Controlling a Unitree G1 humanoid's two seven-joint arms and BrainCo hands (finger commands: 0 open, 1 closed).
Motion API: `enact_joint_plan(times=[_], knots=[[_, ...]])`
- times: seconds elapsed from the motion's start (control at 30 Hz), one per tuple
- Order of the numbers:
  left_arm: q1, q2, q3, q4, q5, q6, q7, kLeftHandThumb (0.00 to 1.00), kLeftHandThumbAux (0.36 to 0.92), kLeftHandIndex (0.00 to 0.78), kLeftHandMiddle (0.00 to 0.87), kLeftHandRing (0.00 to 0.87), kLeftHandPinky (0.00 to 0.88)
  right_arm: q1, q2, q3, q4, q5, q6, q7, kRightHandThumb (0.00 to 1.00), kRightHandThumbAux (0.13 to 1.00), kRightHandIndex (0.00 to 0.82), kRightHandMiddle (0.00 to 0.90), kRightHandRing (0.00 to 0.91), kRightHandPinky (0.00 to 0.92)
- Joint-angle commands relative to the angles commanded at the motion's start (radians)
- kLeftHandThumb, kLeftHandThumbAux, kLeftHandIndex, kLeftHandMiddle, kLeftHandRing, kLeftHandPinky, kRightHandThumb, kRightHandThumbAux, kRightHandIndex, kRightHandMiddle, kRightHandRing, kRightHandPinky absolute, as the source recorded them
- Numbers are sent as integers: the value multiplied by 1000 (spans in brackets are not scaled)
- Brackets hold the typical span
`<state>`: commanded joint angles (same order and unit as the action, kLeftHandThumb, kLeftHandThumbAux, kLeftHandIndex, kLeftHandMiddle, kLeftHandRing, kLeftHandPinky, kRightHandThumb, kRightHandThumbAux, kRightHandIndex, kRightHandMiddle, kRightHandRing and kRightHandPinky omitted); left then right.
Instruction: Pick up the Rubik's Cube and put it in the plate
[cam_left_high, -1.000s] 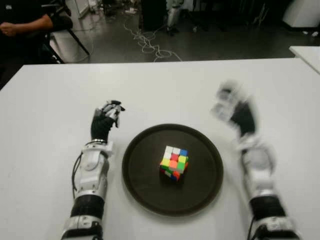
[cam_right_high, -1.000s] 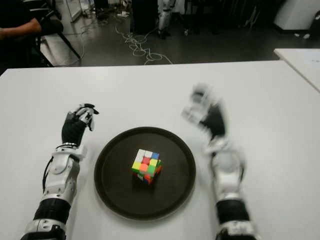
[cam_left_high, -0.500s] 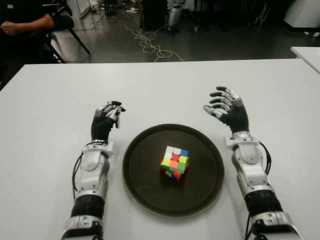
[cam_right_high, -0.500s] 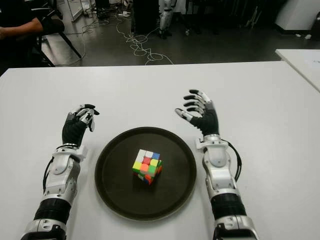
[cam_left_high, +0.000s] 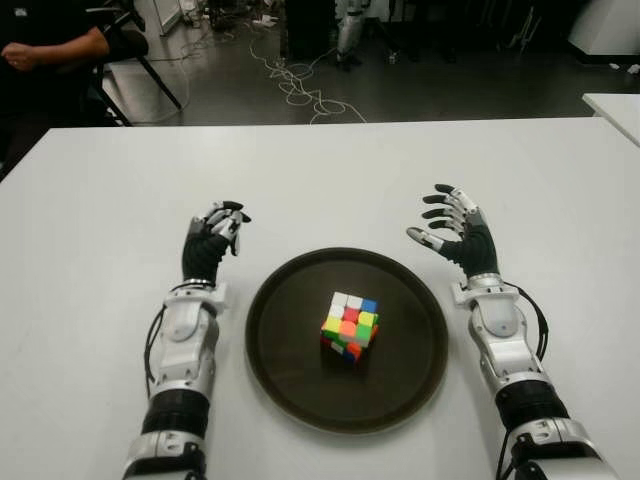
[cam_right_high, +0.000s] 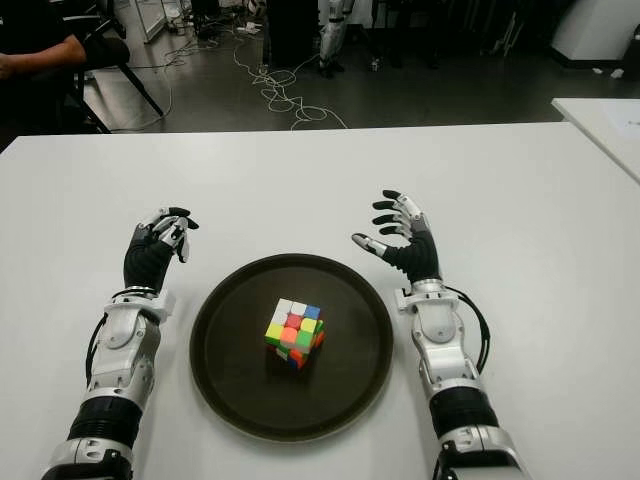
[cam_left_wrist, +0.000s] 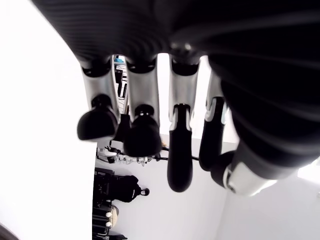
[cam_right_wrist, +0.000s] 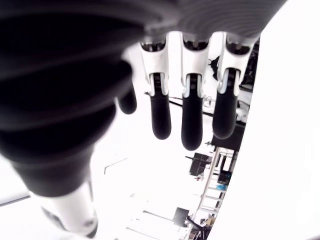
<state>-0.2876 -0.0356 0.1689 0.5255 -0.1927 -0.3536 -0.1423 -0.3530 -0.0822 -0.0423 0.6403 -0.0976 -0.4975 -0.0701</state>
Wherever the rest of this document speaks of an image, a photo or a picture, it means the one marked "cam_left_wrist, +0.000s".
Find black backpack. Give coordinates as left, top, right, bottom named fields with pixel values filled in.
left=112, top=174, right=151, bottom=204

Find round dark brown plate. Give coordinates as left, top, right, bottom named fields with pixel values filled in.
left=0, top=221, right=20, bottom=240

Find black stacked crates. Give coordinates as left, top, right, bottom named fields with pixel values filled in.
left=91, top=166, right=118, bottom=240

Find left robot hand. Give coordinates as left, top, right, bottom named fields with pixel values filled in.
left=29, top=0, right=320, bottom=197

